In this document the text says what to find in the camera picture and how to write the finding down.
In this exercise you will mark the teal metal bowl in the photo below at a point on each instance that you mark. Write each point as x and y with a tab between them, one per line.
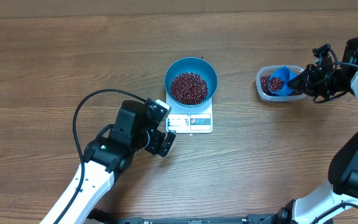
195	65

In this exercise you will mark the clear plastic container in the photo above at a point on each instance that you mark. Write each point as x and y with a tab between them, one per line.
296	95

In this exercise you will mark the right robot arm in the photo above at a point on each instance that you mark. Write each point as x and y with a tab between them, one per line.
340	191

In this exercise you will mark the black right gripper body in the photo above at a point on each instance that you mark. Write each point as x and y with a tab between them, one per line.
321	83

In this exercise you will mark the red adzuki beans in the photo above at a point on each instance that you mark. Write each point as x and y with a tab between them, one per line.
264	85

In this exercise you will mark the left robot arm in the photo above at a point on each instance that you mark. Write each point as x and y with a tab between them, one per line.
109	155

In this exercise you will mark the white digital kitchen scale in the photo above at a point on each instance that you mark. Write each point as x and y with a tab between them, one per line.
189	119

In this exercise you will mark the blue plastic measuring scoop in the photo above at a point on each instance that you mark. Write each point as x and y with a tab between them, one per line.
286	75

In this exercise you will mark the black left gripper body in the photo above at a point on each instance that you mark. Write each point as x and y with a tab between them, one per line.
153	141

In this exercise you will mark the red beans in bowl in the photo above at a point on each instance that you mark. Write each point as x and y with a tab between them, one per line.
189	88

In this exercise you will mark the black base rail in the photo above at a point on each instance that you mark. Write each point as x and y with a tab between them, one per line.
99	216

